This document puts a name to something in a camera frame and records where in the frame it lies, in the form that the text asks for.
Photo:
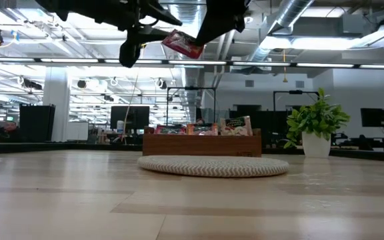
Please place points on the black desk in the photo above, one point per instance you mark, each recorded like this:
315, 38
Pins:
368, 143

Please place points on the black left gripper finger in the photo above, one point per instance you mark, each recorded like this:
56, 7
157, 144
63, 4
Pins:
162, 15
153, 33

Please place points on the white cabinet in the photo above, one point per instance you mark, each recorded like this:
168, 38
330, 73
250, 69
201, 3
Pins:
77, 130

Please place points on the silver ventilation duct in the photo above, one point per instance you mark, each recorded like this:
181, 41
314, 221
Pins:
292, 13
188, 83

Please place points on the black wall monitor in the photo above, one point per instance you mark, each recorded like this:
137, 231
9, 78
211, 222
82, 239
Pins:
373, 117

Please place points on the black metal frame rig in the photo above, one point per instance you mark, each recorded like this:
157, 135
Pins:
295, 92

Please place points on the orange tea bag packet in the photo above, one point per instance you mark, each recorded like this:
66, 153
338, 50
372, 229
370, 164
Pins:
202, 129

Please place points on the white bottle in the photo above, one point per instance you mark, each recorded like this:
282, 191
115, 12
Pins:
120, 126

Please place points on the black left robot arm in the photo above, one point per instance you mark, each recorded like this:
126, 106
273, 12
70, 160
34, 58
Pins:
78, 8

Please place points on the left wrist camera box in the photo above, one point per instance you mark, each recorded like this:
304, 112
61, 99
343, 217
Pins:
130, 53

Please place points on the brown wooden compartment box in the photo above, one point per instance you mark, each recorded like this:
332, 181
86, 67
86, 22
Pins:
202, 145

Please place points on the round woven beige placemat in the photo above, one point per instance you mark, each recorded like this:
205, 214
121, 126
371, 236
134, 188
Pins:
212, 168

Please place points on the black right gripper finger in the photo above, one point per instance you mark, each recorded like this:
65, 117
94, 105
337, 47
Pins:
215, 30

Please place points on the black tall cabinet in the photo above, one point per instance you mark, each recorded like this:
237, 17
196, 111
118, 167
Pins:
37, 122

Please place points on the green plant in white pot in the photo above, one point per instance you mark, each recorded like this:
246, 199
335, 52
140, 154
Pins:
315, 116

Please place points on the black aluminium table frame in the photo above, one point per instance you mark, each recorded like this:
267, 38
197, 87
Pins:
62, 147

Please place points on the white pillar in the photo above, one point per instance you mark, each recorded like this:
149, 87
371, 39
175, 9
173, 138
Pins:
56, 103

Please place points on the long ceiling light strip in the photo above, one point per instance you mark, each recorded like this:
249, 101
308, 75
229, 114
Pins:
262, 63

